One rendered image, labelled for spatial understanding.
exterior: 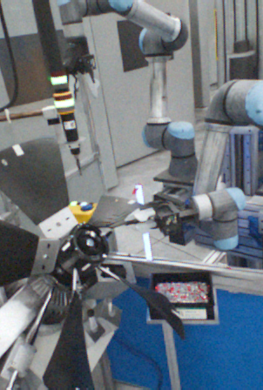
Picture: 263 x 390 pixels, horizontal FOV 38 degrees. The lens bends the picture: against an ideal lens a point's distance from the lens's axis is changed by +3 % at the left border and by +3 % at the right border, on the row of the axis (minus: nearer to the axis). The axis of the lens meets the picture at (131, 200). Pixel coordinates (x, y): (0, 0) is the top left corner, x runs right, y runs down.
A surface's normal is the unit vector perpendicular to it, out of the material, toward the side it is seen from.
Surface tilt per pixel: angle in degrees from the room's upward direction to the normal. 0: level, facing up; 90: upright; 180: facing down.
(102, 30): 90
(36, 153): 44
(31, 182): 50
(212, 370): 90
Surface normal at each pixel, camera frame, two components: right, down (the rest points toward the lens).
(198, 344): -0.39, 0.44
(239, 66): -0.60, 0.41
